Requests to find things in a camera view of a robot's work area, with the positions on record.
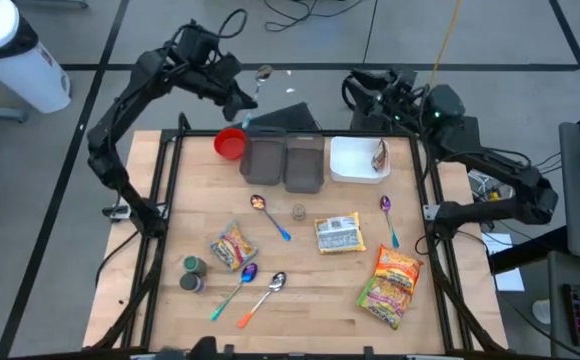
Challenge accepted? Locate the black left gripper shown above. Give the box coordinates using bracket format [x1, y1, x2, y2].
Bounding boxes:
[204, 52, 260, 123]

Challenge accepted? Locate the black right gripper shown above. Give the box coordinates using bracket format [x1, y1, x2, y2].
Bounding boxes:
[342, 69, 424, 124]

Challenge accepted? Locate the brown snack pouch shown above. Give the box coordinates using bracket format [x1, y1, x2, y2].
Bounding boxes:
[370, 137, 391, 174]

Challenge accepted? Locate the gold-bowl spoon purple-blue handle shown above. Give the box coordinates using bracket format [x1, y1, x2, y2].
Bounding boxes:
[249, 193, 292, 243]

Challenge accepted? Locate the yellow ramen packet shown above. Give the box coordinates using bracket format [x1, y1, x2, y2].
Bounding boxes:
[313, 211, 368, 256]

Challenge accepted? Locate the green-lid spice jar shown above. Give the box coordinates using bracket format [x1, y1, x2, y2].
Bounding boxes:
[182, 255, 208, 278]

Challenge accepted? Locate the green ramen packet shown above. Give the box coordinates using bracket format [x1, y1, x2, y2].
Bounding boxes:
[355, 274, 414, 331]

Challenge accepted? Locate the black wedge-shaped object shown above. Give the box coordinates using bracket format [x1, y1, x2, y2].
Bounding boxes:
[242, 101, 322, 133]

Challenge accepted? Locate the red plastic cup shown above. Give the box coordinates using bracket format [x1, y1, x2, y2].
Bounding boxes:
[213, 127, 247, 162]

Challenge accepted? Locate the dark grey translucent bin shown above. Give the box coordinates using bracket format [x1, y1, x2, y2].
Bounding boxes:
[282, 132, 327, 195]
[239, 126, 288, 187]

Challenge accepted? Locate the white plastic bin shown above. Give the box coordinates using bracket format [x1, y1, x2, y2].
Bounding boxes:
[329, 136, 392, 185]

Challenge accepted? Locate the blue-edged ramen packet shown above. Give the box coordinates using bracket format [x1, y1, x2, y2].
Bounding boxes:
[209, 221, 260, 273]

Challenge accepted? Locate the orange ramen packet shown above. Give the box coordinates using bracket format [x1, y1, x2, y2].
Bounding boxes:
[372, 243, 425, 297]

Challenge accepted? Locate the black-lid spice jar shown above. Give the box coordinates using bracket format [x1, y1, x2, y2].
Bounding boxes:
[178, 272, 205, 294]

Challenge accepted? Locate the black desk beam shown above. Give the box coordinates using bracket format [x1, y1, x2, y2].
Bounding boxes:
[486, 224, 569, 277]

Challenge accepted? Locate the white trash can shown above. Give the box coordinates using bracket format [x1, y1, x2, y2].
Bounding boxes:
[0, 0, 73, 115]

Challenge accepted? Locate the white paper sheet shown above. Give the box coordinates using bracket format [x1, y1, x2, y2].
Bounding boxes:
[480, 231, 527, 293]

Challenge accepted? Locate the grey keyboard desk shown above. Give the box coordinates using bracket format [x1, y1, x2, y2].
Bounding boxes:
[546, 249, 580, 360]

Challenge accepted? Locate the white computer mouse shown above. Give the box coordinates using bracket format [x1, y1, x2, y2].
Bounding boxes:
[531, 298, 554, 326]

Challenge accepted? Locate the black cable with coil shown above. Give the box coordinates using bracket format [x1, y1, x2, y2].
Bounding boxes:
[340, 0, 386, 113]

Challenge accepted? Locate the yellow hanging cable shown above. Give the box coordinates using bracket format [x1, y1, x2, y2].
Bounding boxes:
[427, 0, 465, 87]

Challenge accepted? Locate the black floor cable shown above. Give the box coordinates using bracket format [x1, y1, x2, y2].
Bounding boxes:
[263, 0, 366, 34]

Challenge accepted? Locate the purple-bowl spoon teal handle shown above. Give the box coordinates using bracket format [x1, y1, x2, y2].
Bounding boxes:
[379, 194, 401, 250]

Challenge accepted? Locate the white cable bundle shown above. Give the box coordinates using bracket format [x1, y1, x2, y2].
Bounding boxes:
[467, 168, 514, 202]

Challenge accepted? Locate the blue-bowl spoon teal handle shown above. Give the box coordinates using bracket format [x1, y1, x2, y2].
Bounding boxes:
[209, 262, 260, 322]

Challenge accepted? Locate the silver spoon orange handle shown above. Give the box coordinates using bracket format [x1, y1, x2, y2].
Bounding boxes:
[236, 270, 288, 330]

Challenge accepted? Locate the black table-side cable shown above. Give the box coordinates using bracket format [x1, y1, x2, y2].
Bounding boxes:
[93, 230, 142, 290]

